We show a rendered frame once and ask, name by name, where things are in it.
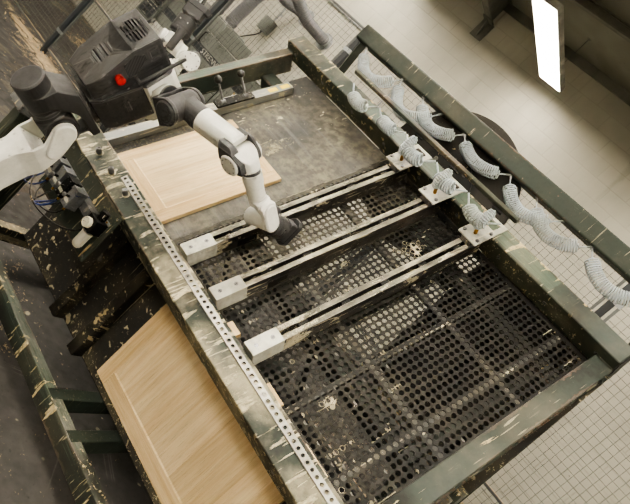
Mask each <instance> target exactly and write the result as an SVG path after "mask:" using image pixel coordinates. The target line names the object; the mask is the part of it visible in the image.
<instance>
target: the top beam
mask: <svg viewBox="0 0 630 504"><path fill-rule="evenodd" d="M288 48H289V49H290V50H291V51H292V52H293V55H294V56H293V62H294V63H295V64H296V65H297V66H298V67H299V68H300V69H301V70H302V71H303V72H304V73H305V74H306V75H307V76H308V77H309V78H310V79H311V80H312V81H313V82H314V83H315V84H316V85H317V86H318V87H319V88H320V89H321V90H322V91H323V92H324V93H325V94H326V95H327V96H328V97H329V98H330V99H331V100H332V101H333V102H334V103H335V104H336V105H337V106H338V107H339V108H340V109H341V110H342V111H343V112H344V113H345V114H346V115H347V116H348V117H349V118H350V119H351V120H352V121H353V122H354V123H355V124H356V125H357V126H358V127H359V128H360V129H361V130H362V131H363V132H364V133H365V134H366V135H367V136H368V137H369V138H370V139H371V140H372V141H373V142H374V143H375V144H376V145H377V146H378V147H379V148H380V149H381V150H382V151H383V152H384V153H385V154H386V155H387V156H388V155H390V154H393V153H396V152H398V149H399V147H400V145H402V143H403V142H405V140H406V134H407V133H406V134H404V133H398V132H395V134H394V135H391V136H387V135H386V134H384V133H383V132H382V131H381V130H380V129H379V128H378V126H377V125H376V120H377V119H378V118H379V117H380V112H379V108H368V109H367V111H366V112H364V113H360V112H358V111H356V110H355V109H353V108H352V107H351V105H350V104H349V102H348V99H347V95H348V94H349V93H350V92H353V82H352V81H351V80H350V79H349V78H348V77H347V76H346V75H345V74H344V73H343V72H341V71H340V70H339V69H338V68H337V67H336V66H335V65H334V64H333V63H332V62H331V61H330V60H329V59H328V58H327V57H326V56H325V55H324V54H323V53H321V52H320V51H319V50H318V49H317V48H316V47H315V46H314V45H313V44H312V43H311V42H310V41H309V40H308V39H307V38H306V37H305V36H300V37H296V38H292V39H289V40H288ZM354 91H357V92H358V93H359V94H360V95H361V97H362V98H363V99H366V100H367V101H368V106H377V105H376V104H375V103H374V102H373V101H372V100H371V99H370V98H369V97H368V96H367V95H366V94H365V93H364V92H362V91H361V90H360V89H359V88H358V87H357V86H356V85H355V88H354ZM436 173H437V166H436V162H423V164H422V165H421V166H418V167H415V166H412V167H409V168H408V171H407V174H406V176H407V177H408V178H409V179H410V180H411V181H412V182H413V183H414V184H415V185H416V186H417V187H418V188H419V189H420V188H422V187H425V186H427V185H429V184H432V182H433V177H434V175H435V174H436ZM468 193H469V192H468V191H467V192H462V193H460V194H458V195H456V196H453V197H451V198H449V199H446V200H444V201H442V202H441V204H440V206H439V209H440V210H441V211H442V212H443V213H444V214H445V215H446V216H447V217H448V218H449V219H450V220H451V221H452V222H453V223H454V224H455V225H456V226H457V227H458V228H461V227H464V226H466V225H468V224H469V222H468V221H467V220H466V218H465V217H464V215H463V212H462V208H463V207H465V205H467V204H468ZM479 249H480V250H481V251H482V252H483V253H484V254H485V255H486V256H487V257H488V258H489V259H490V260H491V261H492V262H493V263H494V264H495V265H496V266H497V267H498V268H499V269H500V270H501V271H502V272H503V273H504V274H505V275H506V276H507V277H508V278H509V279H510V280H511V281H512V282H513V283H514V284H515V285H516V286H517V287H518V288H519V289H520V290H521V291H522V292H523V293H524V294H525V295H526V296H527V297H528V298H529V299H530V300H531V301H532V302H533V303H534V304H535V305H536V306H537V307H538V308H539V309H540V310H541V311H542V312H543V313H544V314H545V315H546V316H547V317H548V318H549V319H550V320H551V321H552V322H553V323H554V324H555V325H556V326H557V327H558V328H559V329H560V330H561V331H562V332H563V333H564V334H565V335H566V336H567V337H568V338H569V339H570V340H571V341H572V342H573V343H574V344H575V345H576V346H577V347H578V348H579V349H580V350H581V351H582V352H583V353H584V354H585V355H586V356H587V357H588V358H590V357H591V356H592V355H593V354H595V355H597V354H598V355H599V356H600V357H601V358H602V359H603V360H604V361H605V362H606V363H607V364H608V365H609V366H610V367H611V368H612V372H611V373H610V374H608V375H607V376H610V375H611V374H613V373H614V372H615V371H617V370H618V369H619V368H621V367H622V366H623V365H624V364H626V363H627V362H628V361H629V360H630V346H629V345H628V344H627V343H626V342H625V341H624V340H623V339H622V338H621V337H620V336H619V335H618V334H617V333H616V332H615V331H614V330H613V329H612V328H610V327H609V326H608V325H607V324H606V323H605V322H604V321H603V320H602V319H601V318H600V317H599V316H598V315H597V314H596V313H595V312H594V311H593V310H592V309H590V308H589V307H588V306H587V305H586V304H585V303H584V302H583V301H582V300H581V299H580V298H579V297H578V296H577V295H576V294H575V293H574V292H573V291H572V290H571V289H569V288H568V287H567V286H566V285H565V284H564V283H563V282H562V281H561V280H560V279H559V278H558V277H557V276H556V275H555V274H554V273H553V272H552V271H551V270H550V269H548V268H547V267H546V266H545V265H544V264H543V263H542V262H541V261H540V260H539V259H538V258H537V257H536V256H535V255H534V254H533V253H532V252H531V251H530V250H528V249H527V248H526V247H525V246H524V245H523V244H522V243H521V242H520V241H519V240H518V239H517V238H516V237H515V236H514V235H513V234H512V233H511V232H510V231H509V230H507V231H505V232H503V233H501V234H499V235H497V236H495V237H493V238H491V239H489V240H487V241H485V242H483V243H481V244H480V246H479Z"/></svg>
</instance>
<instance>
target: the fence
mask: <svg viewBox="0 0 630 504"><path fill-rule="evenodd" d="M284 84H289V86H290V87H288V88H285V89H282V88H281V87H280V86H281V85H284ZM273 87H276V88H277V89H278V91H274V92H271V93H270V92H269V91H268V90H267V89H270V88H273ZM252 94H253V95H254V96H255V98H254V99H250V100H247V101H243V102H240V103H236V104H233V105H229V106H226V107H222V108H219V109H218V108H217V107H216V105H215V104H214V103H211V104H207V105H206V106H207V107H208V108H210V109H211V110H212V111H214V112H215V113H216V114H218V115H222V114H225V113H229V112H232V111H236V110H239V109H242V108H246V107H249V106H253V105H256V104H260V103H263V102H267V101H270V100H273V99H277V98H280V97H284V96H287V95H291V94H293V86H292V85H291V84H290V83H289V82H286V83H282V84H279V85H275V86H272V87H268V88H265V89H261V90H257V91H254V92H252ZM184 125H187V122H186V121H184V120H183V121H181V122H178V123H176V124H175V125H173V126H171V127H167V126H159V123H158V119H157V120H155V121H152V120H150V121H146V122H143V123H139V124H136V125H132V126H129V127H125V128H121V129H118V130H114V131H111V132H107V133H104V135H105V137H106V138H107V140H108V142H109V143H110V145H111V146H115V145H119V144H122V143H126V142H129V141H132V140H136V139H139V138H143V137H146V136H150V135H153V134H157V133H160V132H163V131H167V130H170V129H174V128H177V127H181V126H184Z"/></svg>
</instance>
